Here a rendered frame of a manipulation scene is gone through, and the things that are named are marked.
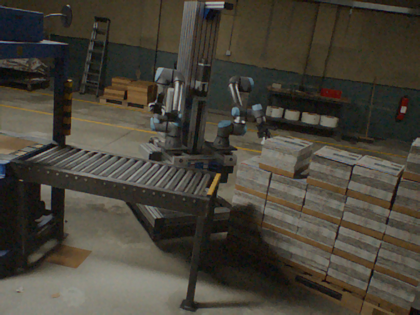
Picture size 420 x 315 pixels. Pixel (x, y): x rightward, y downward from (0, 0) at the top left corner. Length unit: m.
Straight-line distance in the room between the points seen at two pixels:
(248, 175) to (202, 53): 1.15
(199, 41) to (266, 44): 6.14
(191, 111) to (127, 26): 6.90
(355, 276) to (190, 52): 2.20
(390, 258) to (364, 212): 0.35
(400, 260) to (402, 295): 0.25
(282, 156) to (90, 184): 1.40
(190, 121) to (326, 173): 1.30
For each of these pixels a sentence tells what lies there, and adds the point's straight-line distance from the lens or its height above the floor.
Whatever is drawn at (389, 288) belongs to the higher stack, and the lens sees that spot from 3.11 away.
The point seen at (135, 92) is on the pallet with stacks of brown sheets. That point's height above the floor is 0.36.
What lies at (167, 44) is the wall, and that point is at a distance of 9.92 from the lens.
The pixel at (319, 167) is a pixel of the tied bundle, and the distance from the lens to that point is 2.92.
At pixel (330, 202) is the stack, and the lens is 2.97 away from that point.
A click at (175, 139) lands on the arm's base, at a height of 0.89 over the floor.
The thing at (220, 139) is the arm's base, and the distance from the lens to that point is 3.59.
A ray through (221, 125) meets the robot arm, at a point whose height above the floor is 1.02.
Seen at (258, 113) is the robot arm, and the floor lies 1.23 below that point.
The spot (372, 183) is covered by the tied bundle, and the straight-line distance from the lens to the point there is 2.87.
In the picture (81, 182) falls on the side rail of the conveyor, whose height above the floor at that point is 0.75.
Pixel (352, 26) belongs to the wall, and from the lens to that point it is 9.72.
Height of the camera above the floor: 1.74
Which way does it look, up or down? 17 degrees down
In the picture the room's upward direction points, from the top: 8 degrees clockwise
